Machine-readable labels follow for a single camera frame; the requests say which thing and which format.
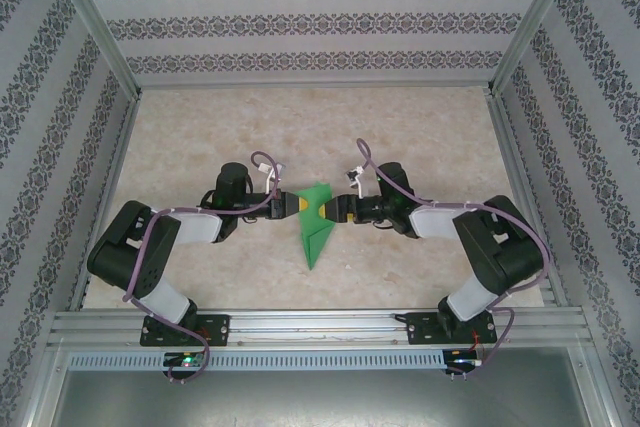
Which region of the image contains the green paper sheet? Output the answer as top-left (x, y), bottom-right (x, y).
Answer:
top-left (294, 183), bottom-right (335, 270)

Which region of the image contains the grey metal sheet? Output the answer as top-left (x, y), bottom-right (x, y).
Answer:
top-left (49, 369), bottom-right (609, 427)

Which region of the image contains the controller board with green light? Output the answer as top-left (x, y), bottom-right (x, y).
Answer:
top-left (163, 352), bottom-right (206, 368)

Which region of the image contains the small black controller board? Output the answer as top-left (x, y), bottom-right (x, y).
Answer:
top-left (447, 349), bottom-right (485, 367)

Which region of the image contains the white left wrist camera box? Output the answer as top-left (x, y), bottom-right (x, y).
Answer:
top-left (259, 162), bottom-right (289, 196)

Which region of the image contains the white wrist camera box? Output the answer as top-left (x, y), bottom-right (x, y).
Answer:
top-left (345, 166), bottom-right (366, 201)
top-left (259, 162), bottom-right (289, 196)

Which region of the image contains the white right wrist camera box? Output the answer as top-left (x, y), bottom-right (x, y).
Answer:
top-left (345, 166), bottom-right (366, 201)

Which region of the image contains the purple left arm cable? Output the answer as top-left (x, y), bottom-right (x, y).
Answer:
top-left (122, 150), bottom-right (279, 386)

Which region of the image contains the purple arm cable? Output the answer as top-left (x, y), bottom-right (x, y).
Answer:
top-left (354, 138), bottom-right (551, 366)
top-left (122, 150), bottom-right (279, 386)

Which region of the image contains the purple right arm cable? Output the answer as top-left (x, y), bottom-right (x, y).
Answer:
top-left (354, 138), bottom-right (551, 366)

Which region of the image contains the aluminium mounting rail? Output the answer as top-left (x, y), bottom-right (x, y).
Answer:
top-left (49, 310), bottom-right (586, 348)

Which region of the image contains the aluminium side rail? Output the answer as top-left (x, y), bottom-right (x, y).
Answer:
top-left (487, 95), bottom-right (570, 307)
top-left (67, 96), bottom-right (144, 312)

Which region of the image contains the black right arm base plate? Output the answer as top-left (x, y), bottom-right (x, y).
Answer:
top-left (405, 311), bottom-right (499, 347)

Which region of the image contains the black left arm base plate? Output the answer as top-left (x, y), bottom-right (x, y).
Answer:
top-left (139, 313), bottom-right (231, 348)

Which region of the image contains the grey slotted cable duct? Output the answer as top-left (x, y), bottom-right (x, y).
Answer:
top-left (66, 350), bottom-right (446, 371)

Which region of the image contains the aluminium frame post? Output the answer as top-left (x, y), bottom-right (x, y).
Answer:
top-left (487, 0), bottom-right (585, 97)
top-left (39, 0), bottom-right (144, 101)

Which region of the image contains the aluminium lower frame bar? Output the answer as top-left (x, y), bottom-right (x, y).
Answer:
top-left (12, 344), bottom-right (69, 427)
top-left (573, 344), bottom-right (626, 427)

